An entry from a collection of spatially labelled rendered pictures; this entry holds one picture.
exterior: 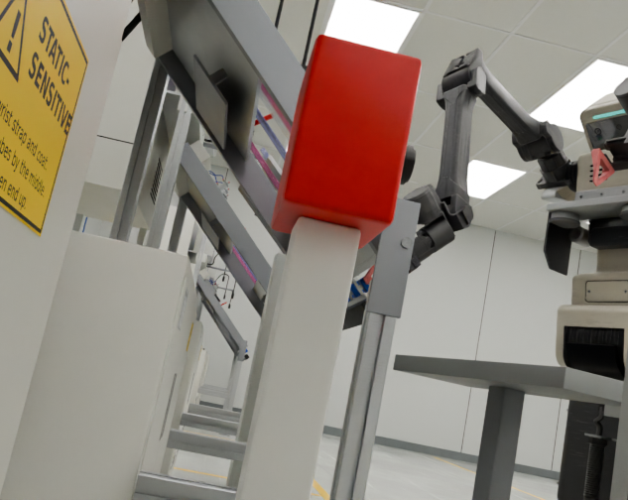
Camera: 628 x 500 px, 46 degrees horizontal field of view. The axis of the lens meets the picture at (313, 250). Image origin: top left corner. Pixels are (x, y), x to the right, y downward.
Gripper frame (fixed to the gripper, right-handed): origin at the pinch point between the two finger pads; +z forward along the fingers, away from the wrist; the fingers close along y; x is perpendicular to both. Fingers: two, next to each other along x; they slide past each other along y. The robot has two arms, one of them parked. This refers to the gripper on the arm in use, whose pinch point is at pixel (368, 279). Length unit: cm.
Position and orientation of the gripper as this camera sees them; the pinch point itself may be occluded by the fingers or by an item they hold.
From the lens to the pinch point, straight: 145.7
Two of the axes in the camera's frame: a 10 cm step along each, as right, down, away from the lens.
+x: 5.4, 8.4, -0.8
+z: -8.3, 5.2, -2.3
